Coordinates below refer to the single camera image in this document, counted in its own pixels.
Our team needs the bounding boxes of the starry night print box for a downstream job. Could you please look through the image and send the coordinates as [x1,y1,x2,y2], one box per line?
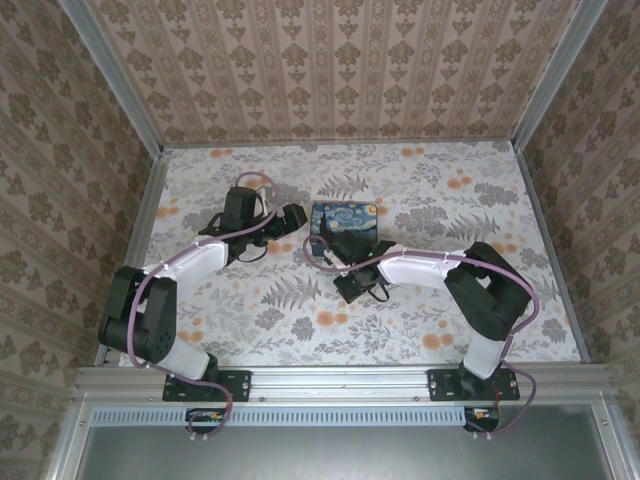
[309,201,380,261]

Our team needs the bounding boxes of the aluminium rail carrying arm bases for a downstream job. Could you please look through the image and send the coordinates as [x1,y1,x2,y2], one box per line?
[71,363,620,404]

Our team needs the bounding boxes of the floral patterned table cover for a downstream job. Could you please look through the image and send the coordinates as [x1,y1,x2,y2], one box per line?
[121,141,584,370]

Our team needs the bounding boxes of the grey metal panel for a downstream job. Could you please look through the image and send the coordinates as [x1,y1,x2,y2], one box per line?
[74,403,617,480]

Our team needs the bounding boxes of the black right controller board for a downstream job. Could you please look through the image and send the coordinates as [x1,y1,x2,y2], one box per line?
[463,405,502,434]

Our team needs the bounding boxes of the black controller board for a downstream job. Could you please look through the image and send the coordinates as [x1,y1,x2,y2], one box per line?
[463,405,502,434]
[185,407,227,434]

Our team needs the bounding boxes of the black left controller board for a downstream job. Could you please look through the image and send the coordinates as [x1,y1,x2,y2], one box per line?
[185,407,227,434]

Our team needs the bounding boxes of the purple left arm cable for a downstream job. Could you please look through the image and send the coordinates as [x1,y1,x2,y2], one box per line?
[127,171,282,444]

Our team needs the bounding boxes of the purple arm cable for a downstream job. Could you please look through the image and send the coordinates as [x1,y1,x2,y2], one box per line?
[127,171,282,444]
[303,234,540,441]

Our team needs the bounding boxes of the aluminium side rail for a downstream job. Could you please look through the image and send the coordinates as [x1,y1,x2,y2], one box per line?
[513,141,597,365]
[93,147,172,369]

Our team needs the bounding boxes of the grey slotted cable duct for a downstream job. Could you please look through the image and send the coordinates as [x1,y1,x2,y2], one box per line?
[92,405,474,428]

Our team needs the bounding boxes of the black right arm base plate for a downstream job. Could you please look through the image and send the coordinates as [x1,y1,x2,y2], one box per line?
[428,367,521,402]

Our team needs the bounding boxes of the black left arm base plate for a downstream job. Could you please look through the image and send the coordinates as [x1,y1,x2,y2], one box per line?
[162,368,251,402]

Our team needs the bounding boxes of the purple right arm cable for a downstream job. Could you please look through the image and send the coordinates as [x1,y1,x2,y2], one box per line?
[303,234,540,441]

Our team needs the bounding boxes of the aluminium corner post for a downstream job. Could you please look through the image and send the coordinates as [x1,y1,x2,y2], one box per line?
[510,0,600,151]
[58,0,167,154]

